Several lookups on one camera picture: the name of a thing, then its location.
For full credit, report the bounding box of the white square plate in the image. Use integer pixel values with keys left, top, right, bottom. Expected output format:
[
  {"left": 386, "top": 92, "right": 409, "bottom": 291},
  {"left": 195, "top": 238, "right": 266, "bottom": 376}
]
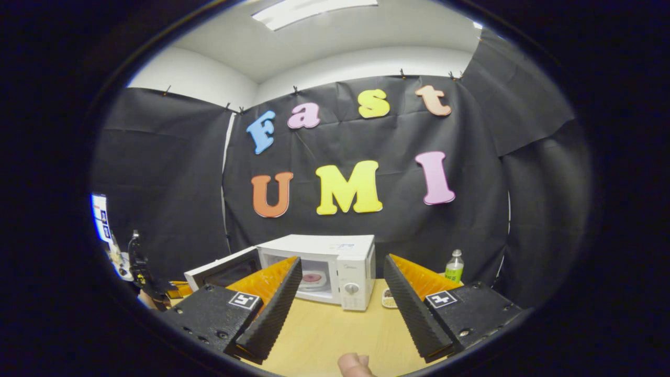
[{"left": 298, "top": 271, "right": 328, "bottom": 291}]

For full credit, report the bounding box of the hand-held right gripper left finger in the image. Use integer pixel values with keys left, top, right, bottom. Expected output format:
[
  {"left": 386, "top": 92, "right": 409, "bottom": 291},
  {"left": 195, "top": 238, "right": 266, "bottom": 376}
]
[{"left": 157, "top": 257, "right": 303, "bottom": 365}]

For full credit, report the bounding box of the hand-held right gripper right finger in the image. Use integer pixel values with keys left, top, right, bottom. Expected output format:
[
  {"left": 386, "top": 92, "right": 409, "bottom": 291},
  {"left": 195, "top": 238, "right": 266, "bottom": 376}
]
[{"left": 383, "top": 254, "right": 527, "bottom": 363}]

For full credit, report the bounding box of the white microwave oven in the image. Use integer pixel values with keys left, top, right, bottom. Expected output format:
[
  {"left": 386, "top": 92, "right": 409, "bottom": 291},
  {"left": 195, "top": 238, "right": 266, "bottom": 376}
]
[{"left": 184, "top": 234, "right": 376, "bottom": 313}]

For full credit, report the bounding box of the white blue printed sign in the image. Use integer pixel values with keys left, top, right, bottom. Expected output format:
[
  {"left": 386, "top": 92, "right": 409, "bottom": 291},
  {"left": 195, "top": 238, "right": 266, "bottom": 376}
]
[{"left": 91, "top": 194, "right": 113, "bottom": 242}]

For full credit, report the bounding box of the green label drink bottle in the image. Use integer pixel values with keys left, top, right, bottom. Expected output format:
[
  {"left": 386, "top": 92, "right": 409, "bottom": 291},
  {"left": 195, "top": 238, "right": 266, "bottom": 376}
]
[{"left": 445, "top": 249, "right": 465, "bottom": 284}]

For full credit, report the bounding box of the long ceiling light panel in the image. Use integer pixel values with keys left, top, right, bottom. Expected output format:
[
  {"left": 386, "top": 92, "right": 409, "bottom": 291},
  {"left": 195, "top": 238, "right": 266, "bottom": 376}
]
[{"left": 251, "top": 0, "right": 378, "bottom": 31}]

